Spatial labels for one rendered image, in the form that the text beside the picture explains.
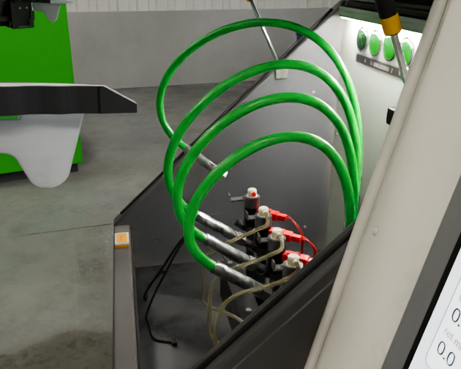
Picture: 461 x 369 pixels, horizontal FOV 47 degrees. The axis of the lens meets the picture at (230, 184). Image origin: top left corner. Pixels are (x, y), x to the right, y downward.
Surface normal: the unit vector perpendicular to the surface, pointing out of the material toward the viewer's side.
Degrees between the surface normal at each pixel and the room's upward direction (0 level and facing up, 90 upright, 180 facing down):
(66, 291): 0
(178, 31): 90
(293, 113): 90
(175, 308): 0
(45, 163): 87
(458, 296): 76
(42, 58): 90
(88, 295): 0
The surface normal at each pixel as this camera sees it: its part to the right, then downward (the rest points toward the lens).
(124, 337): 0.00, -0.93
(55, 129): 0.41, 0.30
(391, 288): -0.95, -0.15
